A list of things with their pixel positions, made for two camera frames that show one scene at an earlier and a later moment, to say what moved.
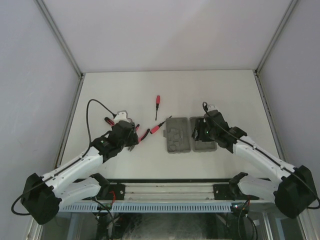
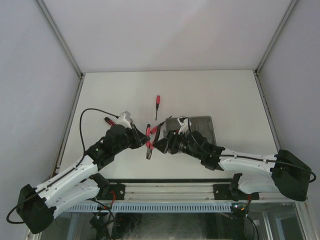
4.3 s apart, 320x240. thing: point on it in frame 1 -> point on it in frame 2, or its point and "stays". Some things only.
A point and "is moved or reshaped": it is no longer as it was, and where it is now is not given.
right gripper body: (202, 133) -> (180, 145)
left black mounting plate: (119, 190) stays
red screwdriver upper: (158, 99) stays
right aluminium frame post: (262, 92) stays
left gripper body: (132, 139) stays
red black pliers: (130, 148) is moved or reshaped
